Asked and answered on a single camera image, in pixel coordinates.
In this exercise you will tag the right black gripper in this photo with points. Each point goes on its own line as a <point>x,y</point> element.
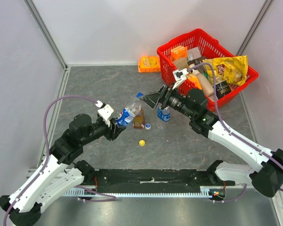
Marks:
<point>163,98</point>

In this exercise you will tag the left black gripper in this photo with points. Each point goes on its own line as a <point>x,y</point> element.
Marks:
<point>112,134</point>

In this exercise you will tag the clear plastic bottle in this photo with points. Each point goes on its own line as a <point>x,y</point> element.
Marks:
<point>131,110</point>

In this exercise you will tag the blue Pocari Sweat bottle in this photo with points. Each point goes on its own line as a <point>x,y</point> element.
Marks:
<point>164,114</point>

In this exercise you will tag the brown tea bottle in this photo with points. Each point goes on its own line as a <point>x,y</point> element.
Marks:
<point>139,120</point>

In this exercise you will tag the yellow tea bottle cap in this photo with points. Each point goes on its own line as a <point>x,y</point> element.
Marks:
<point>142,143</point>

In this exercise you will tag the white blue bottle cap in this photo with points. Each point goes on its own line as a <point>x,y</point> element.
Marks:
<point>147,126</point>

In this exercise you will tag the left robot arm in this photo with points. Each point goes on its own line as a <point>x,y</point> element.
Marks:
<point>25,206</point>

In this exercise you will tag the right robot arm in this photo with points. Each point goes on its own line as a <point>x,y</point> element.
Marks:
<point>265,166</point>

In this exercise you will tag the beige bottle in basket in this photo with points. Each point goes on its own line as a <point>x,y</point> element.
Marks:
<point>207,88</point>

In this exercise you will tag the orange snack box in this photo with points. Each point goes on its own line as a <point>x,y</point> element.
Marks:
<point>149,64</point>

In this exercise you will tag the orange box in basket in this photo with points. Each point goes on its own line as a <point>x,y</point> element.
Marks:
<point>178,52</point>

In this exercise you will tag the red plastic shopping basket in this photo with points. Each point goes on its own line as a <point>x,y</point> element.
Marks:
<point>209,47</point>

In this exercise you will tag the clear plastic packet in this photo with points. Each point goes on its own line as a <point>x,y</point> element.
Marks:
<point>193,53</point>

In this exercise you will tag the black snack packet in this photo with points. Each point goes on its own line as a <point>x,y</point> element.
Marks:
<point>222,89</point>

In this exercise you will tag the yellow Lays chips bag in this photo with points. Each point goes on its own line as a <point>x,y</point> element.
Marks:
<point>233,70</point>

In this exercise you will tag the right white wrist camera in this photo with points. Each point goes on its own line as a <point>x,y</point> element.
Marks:
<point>180,77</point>

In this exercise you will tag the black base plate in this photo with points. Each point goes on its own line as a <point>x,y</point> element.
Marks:
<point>152,180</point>

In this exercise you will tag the white cable duct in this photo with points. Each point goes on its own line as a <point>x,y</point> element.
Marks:
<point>79,192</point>

